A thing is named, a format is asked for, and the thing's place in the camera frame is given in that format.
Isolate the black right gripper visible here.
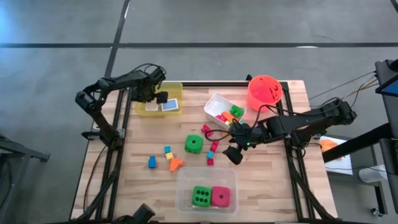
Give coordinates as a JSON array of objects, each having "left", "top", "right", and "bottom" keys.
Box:
[{"left": 222, "top": 127, "right": 267, "bottom": 166}]

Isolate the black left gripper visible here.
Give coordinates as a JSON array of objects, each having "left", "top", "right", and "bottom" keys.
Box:
[{"left": 134, "top": 81, "right": 169, "bottom": 105}]

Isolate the blue square card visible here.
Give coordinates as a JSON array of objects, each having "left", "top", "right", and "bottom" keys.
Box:
[{"left": 160, "top": 98, "right": 180, "bottom": 113}]

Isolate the green toy block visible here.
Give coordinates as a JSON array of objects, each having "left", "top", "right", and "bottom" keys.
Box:
[{"left": 229, "top": 104, "right": 244, "bottom": 119}]

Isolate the red foam die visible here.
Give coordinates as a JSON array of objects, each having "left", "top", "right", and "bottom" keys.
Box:
[{"left": 211, "top": 185, "right": 232, "bottom": 208}]

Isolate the green foam die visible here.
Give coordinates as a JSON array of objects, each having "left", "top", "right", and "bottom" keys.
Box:
[
  {"left": 184, "top": 134, "right": 205, "bottom": 155},
  {"left": 191, "top": 185, "right": 213, "bottom": 208}
]

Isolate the yellow translucent plastic bin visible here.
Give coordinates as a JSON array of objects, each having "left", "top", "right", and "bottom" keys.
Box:
[{"left": 134, "top": 82, "right": 183, "bottom": 118}]

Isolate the clear plastic container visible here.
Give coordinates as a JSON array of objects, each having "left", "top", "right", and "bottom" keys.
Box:
[{"left": 175, "top": 166, "right": 239, "bottom": 216}]

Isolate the white plastic bin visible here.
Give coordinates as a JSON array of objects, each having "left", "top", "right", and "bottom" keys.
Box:
[{"left": 203, "top": 91, "right": 247, "bottom": 131}]

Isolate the orange arrow-shaped block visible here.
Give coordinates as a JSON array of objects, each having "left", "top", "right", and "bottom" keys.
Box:
[{"left": 169, "top": 157, "right": 184, "bottom": 173}]

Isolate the orange plastic bucket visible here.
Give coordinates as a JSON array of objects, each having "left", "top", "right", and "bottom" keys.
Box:
[{"left": 247, "top": 74, "right": 284, "bottom": 113}]

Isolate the orange object on paper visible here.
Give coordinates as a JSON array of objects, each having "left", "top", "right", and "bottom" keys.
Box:
[{"left": 320, "top": 139, "right": 343, "bottom": 162}]

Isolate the white paper sheet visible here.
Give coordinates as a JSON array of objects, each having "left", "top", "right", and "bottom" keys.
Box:
[{"left": 319, "top": 134, "right": 354, "bottom": 176}]

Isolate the black boxy device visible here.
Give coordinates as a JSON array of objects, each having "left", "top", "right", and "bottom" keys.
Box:
[{"left": 113, "top": 203, "right": 156, "bottom": 224}]

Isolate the black cart beam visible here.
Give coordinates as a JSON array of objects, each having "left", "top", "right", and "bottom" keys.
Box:
[{"left": 322, "top": 122, "right": 393, "bottom": 164}]

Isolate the grey metal stand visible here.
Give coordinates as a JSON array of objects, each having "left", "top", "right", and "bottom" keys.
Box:
[{"left": 0, "top": 133, "right": 51, "bottom": 224}]

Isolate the dark grey equipment cart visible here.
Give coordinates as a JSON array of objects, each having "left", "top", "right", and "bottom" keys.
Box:
[{"left": 374, "top": 58, "right": 398, "bottom": 218}]

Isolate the tablet with blue screen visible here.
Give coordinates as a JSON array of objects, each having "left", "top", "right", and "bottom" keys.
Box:
[{"left": 374, "top": 79, "right": 398, "bottom": 98}]

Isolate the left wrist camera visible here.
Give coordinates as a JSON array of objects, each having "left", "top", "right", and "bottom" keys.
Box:
[{"left": 151, "top": 67, "right": 167, "bottom": 82}]

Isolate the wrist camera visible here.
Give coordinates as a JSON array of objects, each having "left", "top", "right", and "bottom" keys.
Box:
[
  {"left": 151, "top": 67, "right": 167, "bottom": 82},
  {"left": 230, "top": 123, "right": 249, "bottom": 137}
]

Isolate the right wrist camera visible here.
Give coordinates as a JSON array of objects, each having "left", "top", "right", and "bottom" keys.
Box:
[{"left": 230, "top": 123, "right": 249, "bottom": 137}]

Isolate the black aluminium table frame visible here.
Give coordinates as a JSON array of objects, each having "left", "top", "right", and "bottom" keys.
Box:
[{"left": 73, "top": 74, "right": 339, "bottom": 223}]

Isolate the brown cable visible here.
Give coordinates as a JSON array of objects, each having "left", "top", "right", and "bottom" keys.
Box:
[{"left": 81, "top": 146, "right": 106, "bottom": 215}]

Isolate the grey cable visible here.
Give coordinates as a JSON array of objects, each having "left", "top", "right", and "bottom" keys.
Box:
[{"left": 307, "top": 71, "right": 377, "bottom": 101}]

